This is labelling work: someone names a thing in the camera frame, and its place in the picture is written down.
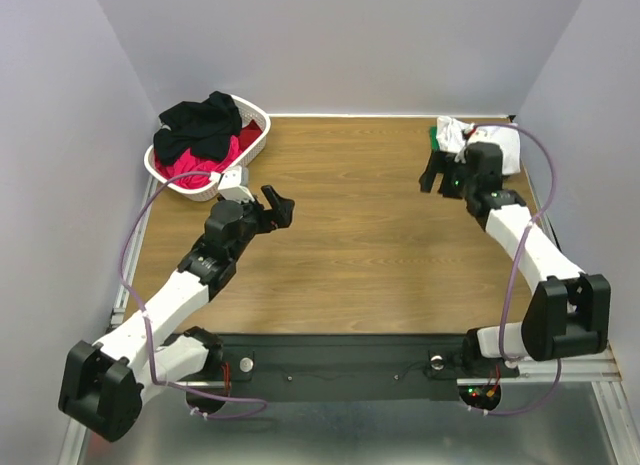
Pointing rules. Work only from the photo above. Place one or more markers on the aluminium frame rail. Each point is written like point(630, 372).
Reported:
point(372, 256)

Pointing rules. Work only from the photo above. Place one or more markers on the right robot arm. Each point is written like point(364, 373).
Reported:
point(568, 314)

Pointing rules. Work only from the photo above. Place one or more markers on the white t-shirt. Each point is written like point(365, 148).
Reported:
point(451, 140)

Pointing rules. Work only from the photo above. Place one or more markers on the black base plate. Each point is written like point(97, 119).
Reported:
point(341, 367)

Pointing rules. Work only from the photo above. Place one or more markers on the black t-shirt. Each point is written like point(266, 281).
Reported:
point(203, 128)

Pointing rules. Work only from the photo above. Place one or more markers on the white plastic basket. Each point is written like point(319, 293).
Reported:
point(258, 121)

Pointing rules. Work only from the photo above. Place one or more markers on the dark red t-shirt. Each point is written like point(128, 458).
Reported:
point(248, 135)

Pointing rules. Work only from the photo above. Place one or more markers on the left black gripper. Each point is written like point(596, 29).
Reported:
point(278, 218)

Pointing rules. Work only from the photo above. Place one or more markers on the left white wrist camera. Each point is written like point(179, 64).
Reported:
point(233, 183)

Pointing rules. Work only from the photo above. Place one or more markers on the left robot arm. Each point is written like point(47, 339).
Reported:
point(105, 384)

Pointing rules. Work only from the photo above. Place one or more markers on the folded green t-shirt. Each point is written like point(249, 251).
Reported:
point(433, 138)

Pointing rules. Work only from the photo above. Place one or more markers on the pink t-shirt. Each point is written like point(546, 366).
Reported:
point(196, 172)

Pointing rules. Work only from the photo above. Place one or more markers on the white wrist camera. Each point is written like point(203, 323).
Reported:
point(233, 183)
point(475, 133)

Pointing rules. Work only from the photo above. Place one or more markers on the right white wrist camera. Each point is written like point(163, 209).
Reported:
point(475, 133)

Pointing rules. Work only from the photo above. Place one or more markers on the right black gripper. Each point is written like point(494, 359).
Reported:
point(447, 172)

